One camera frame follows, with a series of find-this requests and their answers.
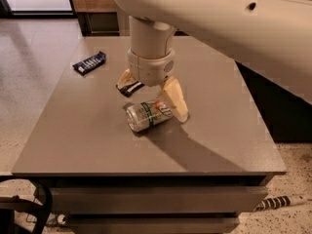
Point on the black snack bar wrapper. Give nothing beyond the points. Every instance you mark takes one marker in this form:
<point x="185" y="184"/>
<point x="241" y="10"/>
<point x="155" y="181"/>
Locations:
<point x="130" y="89"/>

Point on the white green 7up can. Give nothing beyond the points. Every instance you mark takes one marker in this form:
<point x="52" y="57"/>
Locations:
<point x="147" y="114"/>

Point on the blue snack bar wrapper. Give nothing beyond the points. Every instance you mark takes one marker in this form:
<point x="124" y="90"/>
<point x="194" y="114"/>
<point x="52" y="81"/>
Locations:
<point x="89" y="64"/>

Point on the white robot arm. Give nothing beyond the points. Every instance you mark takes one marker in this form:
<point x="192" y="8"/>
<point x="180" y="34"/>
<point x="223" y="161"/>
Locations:
<point x="273" y="35"/>

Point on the grey upper drawer front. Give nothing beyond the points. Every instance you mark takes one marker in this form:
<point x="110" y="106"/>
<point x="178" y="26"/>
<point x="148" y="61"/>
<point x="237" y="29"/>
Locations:
<point x="158" y="200"/>

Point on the grey lower drawer front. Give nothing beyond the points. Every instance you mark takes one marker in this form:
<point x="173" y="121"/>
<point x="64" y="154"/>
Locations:
<point x="153" y="225"/>

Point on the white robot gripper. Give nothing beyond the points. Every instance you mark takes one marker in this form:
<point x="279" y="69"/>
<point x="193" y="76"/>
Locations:
<point x="151" y="68"/>

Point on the black chair frame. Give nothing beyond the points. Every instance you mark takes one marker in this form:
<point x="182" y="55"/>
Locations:
<point x="10" y="205"/>

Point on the grey drawer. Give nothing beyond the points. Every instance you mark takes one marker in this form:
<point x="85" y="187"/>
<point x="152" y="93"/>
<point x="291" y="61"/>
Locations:
<point x="153" y="225"/>
<point x="158" y="200"/>

